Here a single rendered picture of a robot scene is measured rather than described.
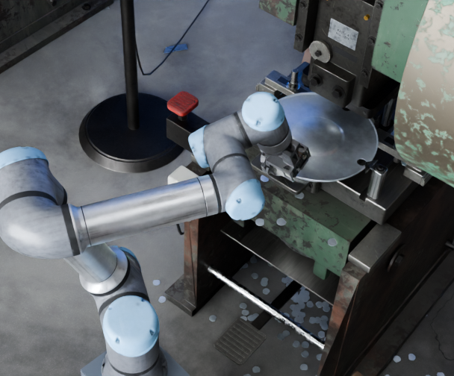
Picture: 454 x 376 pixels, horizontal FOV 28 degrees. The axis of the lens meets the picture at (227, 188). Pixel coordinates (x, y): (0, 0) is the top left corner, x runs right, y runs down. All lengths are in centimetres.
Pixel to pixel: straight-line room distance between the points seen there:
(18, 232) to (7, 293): 121
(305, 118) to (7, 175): 79
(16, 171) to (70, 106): 165
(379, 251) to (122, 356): 64
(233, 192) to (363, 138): 59
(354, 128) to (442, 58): 77
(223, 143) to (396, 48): 41
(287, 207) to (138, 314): 48
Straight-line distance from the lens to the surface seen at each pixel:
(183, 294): 275
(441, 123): 150
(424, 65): 146
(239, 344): 251
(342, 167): 209
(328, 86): 205
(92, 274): 194
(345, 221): 216
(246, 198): 164
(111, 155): 310
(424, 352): 277
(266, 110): 172
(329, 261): 223
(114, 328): 193
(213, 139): 173
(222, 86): 339
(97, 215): 163
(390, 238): 216
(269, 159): 191
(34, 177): 169
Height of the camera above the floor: 231
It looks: 49 degrees down
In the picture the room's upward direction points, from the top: 3 degrees clockwise
